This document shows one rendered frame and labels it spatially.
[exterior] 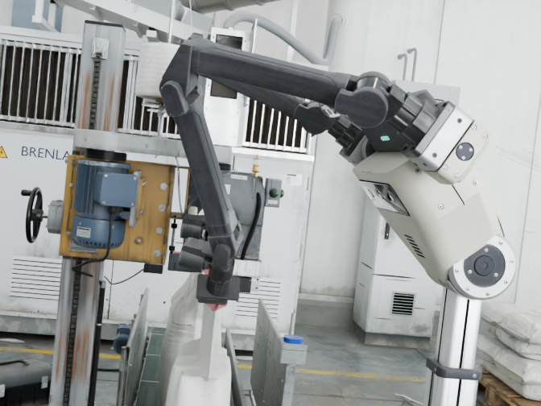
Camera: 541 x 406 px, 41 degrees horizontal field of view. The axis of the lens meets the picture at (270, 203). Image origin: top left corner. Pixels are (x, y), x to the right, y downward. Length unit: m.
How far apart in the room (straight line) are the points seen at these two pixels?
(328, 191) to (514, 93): 1.91
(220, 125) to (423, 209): 3.06
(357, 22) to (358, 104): 4.19
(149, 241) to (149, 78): 0.52
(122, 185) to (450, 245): 0.91
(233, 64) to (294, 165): 3.66
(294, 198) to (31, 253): 1.82
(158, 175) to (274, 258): 2.88
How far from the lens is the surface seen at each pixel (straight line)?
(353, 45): 5.50
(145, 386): 3.23
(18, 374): 3.96
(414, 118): 1.38
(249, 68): 1.41
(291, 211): 5.07
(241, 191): 2.28
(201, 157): 1.52
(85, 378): 2.46
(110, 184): 2.03
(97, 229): 2.10
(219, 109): 4.51
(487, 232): 1.67
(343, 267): 6.52
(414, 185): 1.53
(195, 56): 1.43
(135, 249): 2.31
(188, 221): 2.09
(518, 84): 6.98
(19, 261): 5.18
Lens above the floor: 1.37
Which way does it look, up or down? 3 degrees down
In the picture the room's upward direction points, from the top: 6 degrees clockwise
